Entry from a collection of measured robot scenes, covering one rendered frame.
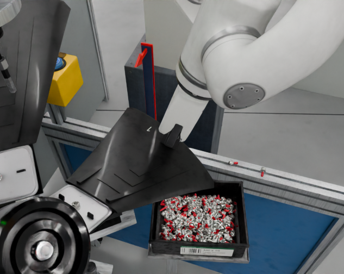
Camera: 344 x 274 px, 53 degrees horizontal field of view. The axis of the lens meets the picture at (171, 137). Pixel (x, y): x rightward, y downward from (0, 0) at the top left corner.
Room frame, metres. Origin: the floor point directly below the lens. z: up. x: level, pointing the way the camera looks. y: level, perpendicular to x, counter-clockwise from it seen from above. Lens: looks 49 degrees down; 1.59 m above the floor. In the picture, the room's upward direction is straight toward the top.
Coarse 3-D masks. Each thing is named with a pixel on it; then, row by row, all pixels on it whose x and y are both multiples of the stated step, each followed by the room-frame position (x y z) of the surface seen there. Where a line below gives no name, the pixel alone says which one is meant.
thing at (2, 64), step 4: (0, 56) 0.26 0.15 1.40; (0, 60) 0.26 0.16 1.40; (4, 60) 0.26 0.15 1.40; (0, 64) 0.26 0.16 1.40; (4, 64) 0.26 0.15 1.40; (0, 68) 0.26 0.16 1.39; (4, 68) 0.26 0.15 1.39; (4, 72) 0.26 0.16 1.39; (8, 72) 0.26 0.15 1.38; (4, 76) 0.26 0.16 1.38; (8, 76) 0.26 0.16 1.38; (8, 80) 0.26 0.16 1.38; (8, 84) 0.26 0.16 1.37; (12, 84) 0.26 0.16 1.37; (12, 88) 0.26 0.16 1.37; (12, 92) 0.26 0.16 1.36
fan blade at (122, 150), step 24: (120, 120) 0.46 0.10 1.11; (144, 120) 0.47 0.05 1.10; (120, 144) 0.39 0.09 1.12; (144, 144) 0.40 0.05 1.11; (96, 168) 0.33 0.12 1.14; (120, 168) 0.33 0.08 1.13; (144, 168) 0.34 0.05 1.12; (168, 168) 0.35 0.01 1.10; (192, 168) 0.37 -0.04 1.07; (96, 192) 0.27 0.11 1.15; (120, 192) 0.28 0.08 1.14; (144, 192) 0.29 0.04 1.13; (168, 192) 0.30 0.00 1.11
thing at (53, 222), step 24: (0, 216) 0.17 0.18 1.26; (24, 216) 0.18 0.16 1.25; (48, 216) 0.19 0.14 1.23; (72, 216) 0.20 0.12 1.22; (0, 240) 0.15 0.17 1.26; (24, 240) 0.16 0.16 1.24; (48, 240) 0.17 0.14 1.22; (72, 240) 0.18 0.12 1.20; (0, 264) 0.13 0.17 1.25; (24, 264) 0.14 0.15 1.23; (48, 264) 0.15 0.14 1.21; (72, 264) 0.15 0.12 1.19
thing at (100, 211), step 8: (56, 192) 0.27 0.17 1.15; (64, 192) 0.27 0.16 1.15; (72, 192) 0.28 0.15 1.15; (80, 192) 0.28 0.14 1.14; (72, 200) 0.26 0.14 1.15; (80, 200) 0.26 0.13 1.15; (88, 200) 0.26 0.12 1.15; (96, 200) 0.26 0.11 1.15; (80, 208) 0.25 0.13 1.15; (88, 208) 0.25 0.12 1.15; (96, 208) 0.25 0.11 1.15; (104, 208) 0.25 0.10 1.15; (96, 216) 0.23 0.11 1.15; (104, 216) 0.23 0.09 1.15; (88, 224) 0.22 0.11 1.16; (96, 224) 0.22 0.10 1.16
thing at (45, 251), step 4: (40, 244) 0.16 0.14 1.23; (44, 244) 0.16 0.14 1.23; (48, 244) 0.16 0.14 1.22; (36, 248) 0.15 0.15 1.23; (40, 248) 0.15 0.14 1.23; (44, 248) 0.16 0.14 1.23; (48, 248) 0.16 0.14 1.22; (52, 248) 0.16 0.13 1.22; (36, 252) 0.15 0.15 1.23; (40, 252) 0.15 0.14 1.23; (44, 252) 0.15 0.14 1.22; (48, 252) 0.15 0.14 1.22; (52, 252) 0.16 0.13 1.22; (36, 256) 0.15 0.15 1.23; (40, 256) 0.15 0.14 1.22; (44, 256) 0.15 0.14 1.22; (48, 256) 0.15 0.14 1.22; (44, 260) 0.15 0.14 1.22
